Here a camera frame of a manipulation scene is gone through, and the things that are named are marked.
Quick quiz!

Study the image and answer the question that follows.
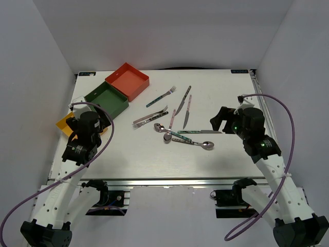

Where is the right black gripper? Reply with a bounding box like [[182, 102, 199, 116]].
[[210, 107, 249, 140]]

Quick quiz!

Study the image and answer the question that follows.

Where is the black handled spoon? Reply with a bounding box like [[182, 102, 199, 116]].
[[172, 138, 214, 150]]

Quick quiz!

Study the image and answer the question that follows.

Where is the pink handled knife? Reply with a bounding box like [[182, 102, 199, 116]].
[[183, 95, 192, 129]]

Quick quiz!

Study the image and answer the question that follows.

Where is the teal handled knife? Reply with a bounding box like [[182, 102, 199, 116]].
[[177, 130, 222, 134]]

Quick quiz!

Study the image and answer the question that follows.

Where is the black handled knife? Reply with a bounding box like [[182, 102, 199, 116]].
[[175, 85, 192, 115]]

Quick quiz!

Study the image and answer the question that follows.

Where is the pink handled spoon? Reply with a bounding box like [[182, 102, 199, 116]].
[[163, 109, 176, 144]]

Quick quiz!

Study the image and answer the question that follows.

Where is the teal handled fork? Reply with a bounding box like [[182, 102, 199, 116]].
[[146, 86, 176, 108]]

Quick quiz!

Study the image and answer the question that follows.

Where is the pink handled fork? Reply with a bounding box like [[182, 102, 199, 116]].
[[133, 105, 168, 124]]

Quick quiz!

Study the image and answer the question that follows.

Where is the teal handled spoon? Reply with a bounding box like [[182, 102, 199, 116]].
[[154, 123, 192, 142]]

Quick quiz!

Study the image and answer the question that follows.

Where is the black handled fork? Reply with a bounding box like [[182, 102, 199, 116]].
[[132, 111, 169, 129]]

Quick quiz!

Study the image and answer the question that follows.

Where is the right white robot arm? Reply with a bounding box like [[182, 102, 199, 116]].
[[210, 107, 328, 246]]

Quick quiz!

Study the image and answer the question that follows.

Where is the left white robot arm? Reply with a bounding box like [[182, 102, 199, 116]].
[[21, 111, 109, 246]]

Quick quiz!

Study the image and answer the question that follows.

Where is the yellow square container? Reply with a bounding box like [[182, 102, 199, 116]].
[[56, 111, 111, 136]]

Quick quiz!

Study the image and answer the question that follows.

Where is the green square container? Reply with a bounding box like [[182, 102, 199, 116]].
[[84, 81, 129, 119]]

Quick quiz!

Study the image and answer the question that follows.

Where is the red square container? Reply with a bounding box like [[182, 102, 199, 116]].
[[105, 63, 150, 102]]

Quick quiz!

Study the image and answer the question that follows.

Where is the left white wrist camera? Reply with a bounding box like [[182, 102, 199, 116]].
[[68, 96, 91, 119]]

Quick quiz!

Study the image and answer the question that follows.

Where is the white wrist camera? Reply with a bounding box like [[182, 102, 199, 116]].
[[68, 96, 91, 119], [234, 94, 254, 115]]

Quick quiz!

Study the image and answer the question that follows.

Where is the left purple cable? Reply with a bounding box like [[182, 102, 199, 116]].
[[0, 101, 115, 240]]

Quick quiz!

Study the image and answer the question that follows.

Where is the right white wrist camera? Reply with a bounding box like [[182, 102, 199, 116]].
[[234, 94, 254, 115]]

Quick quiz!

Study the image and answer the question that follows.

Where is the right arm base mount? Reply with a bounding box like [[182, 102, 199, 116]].
[[210, 178, 258, 219]]

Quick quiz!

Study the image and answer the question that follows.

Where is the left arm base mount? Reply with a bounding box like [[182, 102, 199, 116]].
[[81, 180, 130, 216]]

